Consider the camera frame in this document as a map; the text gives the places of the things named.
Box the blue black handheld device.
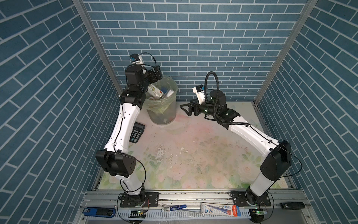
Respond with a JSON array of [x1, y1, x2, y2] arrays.
[[82, 207, 116, 218]]

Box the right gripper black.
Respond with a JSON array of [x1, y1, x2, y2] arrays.
[[181, 97, 219, 118]]

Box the black calculator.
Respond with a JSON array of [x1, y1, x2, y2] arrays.
[[130, 122, 145, 144]]

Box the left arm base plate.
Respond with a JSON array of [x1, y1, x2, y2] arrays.
[[118, 192, 159, 208]]

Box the mesh bin with green bag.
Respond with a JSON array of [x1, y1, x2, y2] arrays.
[[145, 75, 178, 125]]

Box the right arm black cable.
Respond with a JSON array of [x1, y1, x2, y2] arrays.
[[204, 71, 303, 178]]

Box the white slotted cable duct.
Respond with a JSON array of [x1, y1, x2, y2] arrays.
[[119, 210, 251, 221]]

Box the blue marker pen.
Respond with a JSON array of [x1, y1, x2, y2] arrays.
[[162, 204, 187, 212]]

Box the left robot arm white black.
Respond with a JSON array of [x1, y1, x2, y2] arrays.
[[96, 64, 163, 206]]

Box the white tea bottle green label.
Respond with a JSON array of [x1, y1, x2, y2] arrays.
[[147, 84, 164, 100]]

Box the white red toothpaste box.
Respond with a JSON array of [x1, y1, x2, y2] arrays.
[[201, 203, 241, 217]]

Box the black remote right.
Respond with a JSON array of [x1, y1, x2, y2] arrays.
[[280, 202, 306, 210]]

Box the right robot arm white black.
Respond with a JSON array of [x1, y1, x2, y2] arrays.
[[180, 86, 292, 205]]

